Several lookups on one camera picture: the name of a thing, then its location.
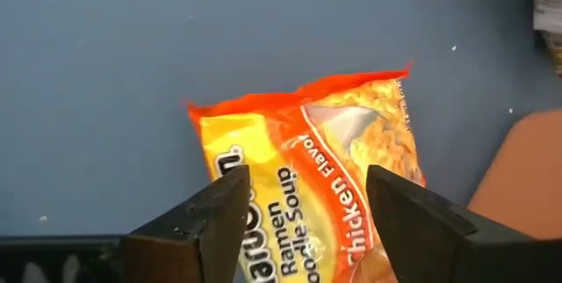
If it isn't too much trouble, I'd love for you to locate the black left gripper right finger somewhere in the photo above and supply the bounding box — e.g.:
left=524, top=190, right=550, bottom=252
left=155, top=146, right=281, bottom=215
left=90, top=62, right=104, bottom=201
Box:
left=366, top=163, right=562, bottom=283

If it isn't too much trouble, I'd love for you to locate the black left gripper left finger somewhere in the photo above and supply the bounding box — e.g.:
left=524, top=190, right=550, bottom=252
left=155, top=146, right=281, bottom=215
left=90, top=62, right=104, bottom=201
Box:
left=0, top=163, right=251, bottom=283

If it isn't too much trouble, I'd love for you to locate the orange plastic bin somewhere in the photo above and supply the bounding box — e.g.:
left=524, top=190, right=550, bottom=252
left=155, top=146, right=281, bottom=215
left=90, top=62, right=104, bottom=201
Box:
left=466, top=109, right=562, bottom=241

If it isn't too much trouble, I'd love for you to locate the orange chicken ramen pack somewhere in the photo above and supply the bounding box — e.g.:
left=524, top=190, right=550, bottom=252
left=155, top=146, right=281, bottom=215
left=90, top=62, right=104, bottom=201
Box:
left=186, top=62, right=427, bottom=283

